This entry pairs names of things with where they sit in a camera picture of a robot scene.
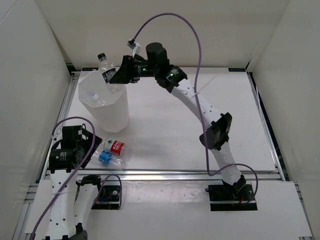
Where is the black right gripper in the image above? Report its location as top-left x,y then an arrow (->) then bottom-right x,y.
109,56 -> 159,85

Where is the clear plastic bottle black label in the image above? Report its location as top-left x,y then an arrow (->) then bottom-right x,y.
97,53 -> 125,94

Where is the blue label plastic bottle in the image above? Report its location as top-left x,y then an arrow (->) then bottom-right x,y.
92,150 -> 124,171

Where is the red label plastic bottle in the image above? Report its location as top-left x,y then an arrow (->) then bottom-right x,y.
103,137 -> 130,157

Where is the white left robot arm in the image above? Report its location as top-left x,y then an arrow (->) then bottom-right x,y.
35,124 -> 123,240

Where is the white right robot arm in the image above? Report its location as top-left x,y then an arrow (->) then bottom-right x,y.
127,39 -> 246,200

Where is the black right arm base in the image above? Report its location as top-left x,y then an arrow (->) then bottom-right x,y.
205,183 -> 258,212

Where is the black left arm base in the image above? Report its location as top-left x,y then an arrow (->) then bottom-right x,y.
91,184 -> 122,210

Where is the translucent white plastic bin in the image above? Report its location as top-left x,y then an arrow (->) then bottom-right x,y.
78,70 -> 129,133

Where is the clear plastic bottle white cap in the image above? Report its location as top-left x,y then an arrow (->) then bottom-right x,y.
90,93 -> 113,108

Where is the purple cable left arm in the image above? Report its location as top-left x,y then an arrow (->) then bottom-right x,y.
29,116 -> 123,240

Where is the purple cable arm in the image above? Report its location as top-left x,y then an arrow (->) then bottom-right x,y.
29,116 -> 123,240
129,12 -> 259,203

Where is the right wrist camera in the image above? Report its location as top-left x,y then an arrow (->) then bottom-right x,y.
127,39 -> 141,57

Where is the aluminium table edge rail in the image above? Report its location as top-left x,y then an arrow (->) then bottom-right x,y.
77,168 -> 282,181

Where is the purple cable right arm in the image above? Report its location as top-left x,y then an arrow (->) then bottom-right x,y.
129,12 -> 259,203

